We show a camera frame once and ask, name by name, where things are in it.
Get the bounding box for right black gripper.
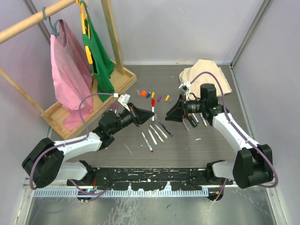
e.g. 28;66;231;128
165;93;206;122

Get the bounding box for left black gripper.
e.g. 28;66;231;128
110;103;154;135

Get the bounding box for pink pen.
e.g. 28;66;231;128
183;122;190;131

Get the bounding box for orange black highlighter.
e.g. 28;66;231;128
188;115;197;128

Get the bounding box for red cap marker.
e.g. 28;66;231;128
151;99;155;121

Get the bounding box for dark purple marker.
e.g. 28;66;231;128
158;120;173;137

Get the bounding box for teal cap marker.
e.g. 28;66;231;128
148;128;158;146

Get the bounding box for white grey marker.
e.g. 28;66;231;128
155;124;168;139

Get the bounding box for orange highlighter cap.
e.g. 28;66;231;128
141;91;147;97

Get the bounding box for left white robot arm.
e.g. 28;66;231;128
22;103;155;188

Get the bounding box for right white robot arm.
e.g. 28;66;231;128
165;82;274;189

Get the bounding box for beige cloth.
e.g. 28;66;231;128
179;59;233;96

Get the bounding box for green shirt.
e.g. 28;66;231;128
81;0;115;93

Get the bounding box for pink shirt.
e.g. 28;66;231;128
50;19;93;131

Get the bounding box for yellow clothes hanger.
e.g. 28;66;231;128
76;0;93;64

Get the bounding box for grey clothes hanger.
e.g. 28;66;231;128
42;6;65;38

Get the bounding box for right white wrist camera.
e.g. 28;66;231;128
179;82;191;100

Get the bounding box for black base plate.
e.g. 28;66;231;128
74;167;225;191

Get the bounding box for slotted cable duct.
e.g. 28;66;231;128
33;187;209;198

